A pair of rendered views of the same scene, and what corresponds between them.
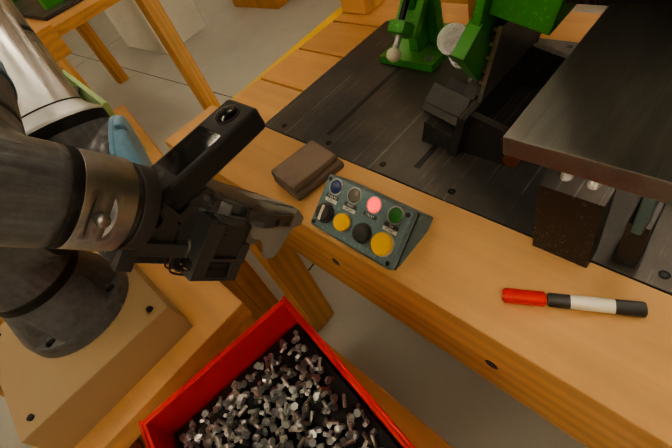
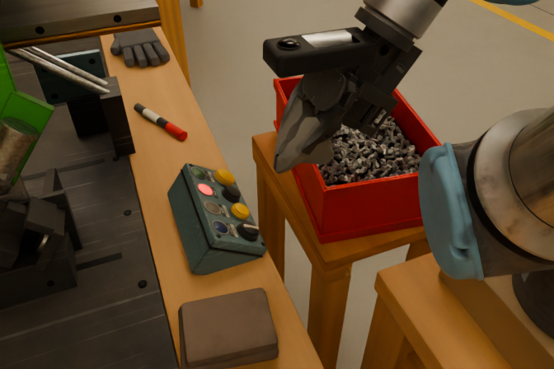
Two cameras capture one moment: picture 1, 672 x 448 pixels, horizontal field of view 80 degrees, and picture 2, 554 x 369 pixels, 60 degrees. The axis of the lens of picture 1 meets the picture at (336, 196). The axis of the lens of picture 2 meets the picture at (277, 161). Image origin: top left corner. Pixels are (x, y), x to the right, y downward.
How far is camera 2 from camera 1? 0.79 m
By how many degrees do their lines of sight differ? 95
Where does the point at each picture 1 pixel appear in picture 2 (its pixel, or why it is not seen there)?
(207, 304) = (420, 290)
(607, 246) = (105, 134)
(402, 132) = (75, 316)
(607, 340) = (165, 109)
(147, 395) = not seen: hidden behind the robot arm
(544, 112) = (129, 5)
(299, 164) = (233, 319)
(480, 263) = (173, 159)
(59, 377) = not seen: outside the picture
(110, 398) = not seen: hidden behind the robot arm
